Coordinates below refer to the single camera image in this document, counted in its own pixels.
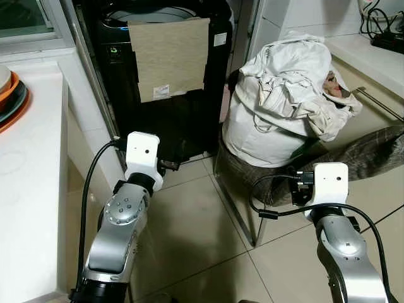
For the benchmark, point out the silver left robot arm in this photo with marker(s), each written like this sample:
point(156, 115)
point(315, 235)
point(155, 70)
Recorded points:
point(120, 218)

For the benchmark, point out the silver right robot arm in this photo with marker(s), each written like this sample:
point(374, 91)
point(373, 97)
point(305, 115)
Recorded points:
point(347, 252)

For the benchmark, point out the black washing machine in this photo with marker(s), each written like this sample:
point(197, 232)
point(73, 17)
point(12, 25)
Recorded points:
point(167, 126)

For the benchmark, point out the grey-brown cushion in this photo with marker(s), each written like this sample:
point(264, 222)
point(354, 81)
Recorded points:
point(360, 154)

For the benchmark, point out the brown pink garment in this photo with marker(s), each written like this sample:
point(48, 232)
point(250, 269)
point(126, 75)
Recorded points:
point(334, 87)

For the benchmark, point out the beige sheet with label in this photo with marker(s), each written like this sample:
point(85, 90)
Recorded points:
point(169, 60)

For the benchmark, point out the stack of coloured plates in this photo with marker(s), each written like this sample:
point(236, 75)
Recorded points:
point(12, 101)

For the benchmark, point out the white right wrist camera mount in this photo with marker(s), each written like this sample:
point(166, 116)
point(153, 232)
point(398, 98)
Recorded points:
point(329, 186)

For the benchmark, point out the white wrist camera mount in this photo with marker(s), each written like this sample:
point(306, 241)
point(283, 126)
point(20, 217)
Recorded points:
point(142, 154)
point(329, 186)

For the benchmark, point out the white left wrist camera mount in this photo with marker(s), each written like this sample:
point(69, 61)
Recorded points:
point(142, 154)

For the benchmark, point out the silver metal frame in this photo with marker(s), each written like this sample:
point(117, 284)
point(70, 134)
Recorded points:
point(243, 218)

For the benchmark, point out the white window frame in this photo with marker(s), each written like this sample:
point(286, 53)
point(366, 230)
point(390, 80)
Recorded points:
point(53, 25)

